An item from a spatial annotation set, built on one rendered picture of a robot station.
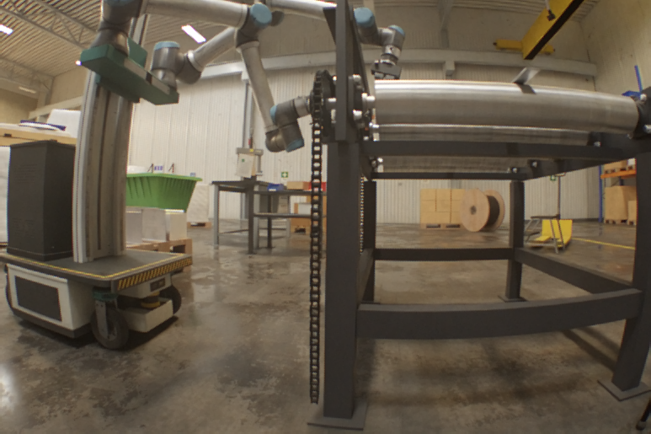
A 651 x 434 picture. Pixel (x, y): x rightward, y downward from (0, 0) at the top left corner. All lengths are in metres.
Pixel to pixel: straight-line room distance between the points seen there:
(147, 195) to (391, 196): 9.13
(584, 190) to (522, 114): 12.98
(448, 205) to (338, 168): 8.03
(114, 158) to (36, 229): 0.53
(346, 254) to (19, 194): 1.47
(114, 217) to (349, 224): 1.25
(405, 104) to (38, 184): 1.46
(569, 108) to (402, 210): 10.66
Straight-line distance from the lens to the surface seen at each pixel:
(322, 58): 12.20
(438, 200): 8.73
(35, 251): 1.64
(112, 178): 1.74
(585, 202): 13.84
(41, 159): 1.60
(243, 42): 1.59
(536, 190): 12.69
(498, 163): 1.78
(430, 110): 0.81
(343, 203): 0.77
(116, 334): 1.40
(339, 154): 0.78
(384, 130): 1.08
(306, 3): 1.59
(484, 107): 0.84
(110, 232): 1.75
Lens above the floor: 0.59
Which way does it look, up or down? 3 degrees up
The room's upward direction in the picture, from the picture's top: 1 degrees clockwise
